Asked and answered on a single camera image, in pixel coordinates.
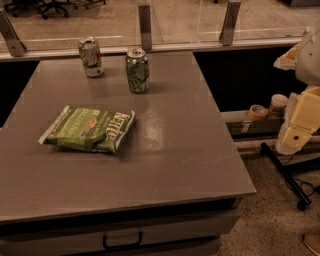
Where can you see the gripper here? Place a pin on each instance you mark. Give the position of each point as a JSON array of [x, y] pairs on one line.
[[309, 60]]

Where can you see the green jalapeno chip bag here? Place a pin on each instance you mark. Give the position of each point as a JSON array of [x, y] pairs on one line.
[[89, 130]]

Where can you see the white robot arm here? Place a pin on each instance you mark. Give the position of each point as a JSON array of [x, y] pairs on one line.
[[304, 57]]

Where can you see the small lidded jar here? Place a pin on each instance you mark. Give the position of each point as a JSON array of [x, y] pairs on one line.
[[277, 104]]

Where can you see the orange tape roll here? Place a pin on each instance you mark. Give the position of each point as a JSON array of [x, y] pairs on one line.
[[257, 112]]

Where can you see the black stand base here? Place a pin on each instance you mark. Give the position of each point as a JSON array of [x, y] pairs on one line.
[[287, 172]]

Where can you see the grey low shelf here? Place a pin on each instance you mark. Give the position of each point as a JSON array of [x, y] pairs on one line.
[[240, 124]]

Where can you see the shoe tip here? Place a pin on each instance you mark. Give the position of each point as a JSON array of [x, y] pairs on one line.
[[312, 241]]

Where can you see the grey cabinet drawer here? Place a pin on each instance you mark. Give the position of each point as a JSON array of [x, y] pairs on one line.
[[195, 234]]

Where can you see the white green soda can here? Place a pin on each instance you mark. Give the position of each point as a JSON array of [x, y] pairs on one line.
[[89, 52]]

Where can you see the glass partition panel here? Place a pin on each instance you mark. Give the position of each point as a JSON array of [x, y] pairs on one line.
[[116, 22]]

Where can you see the black office chair base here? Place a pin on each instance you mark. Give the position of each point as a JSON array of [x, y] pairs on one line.
[[43, 6]]

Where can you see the right metal glass bracket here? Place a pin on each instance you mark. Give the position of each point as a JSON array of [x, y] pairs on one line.
[[230, 19]]

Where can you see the metal glass bracket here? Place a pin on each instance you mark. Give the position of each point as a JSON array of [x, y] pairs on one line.
[[230, 19], [14, 44], [145, 26]]

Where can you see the middle metal glass bracket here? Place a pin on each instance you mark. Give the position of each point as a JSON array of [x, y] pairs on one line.
[[145, 26]]

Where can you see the black drawer handle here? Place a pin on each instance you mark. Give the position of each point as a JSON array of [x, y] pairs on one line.
[[114, 241]]

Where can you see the left metal glass bracket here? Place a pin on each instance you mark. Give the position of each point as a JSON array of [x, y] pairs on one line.
[[14, 44]]

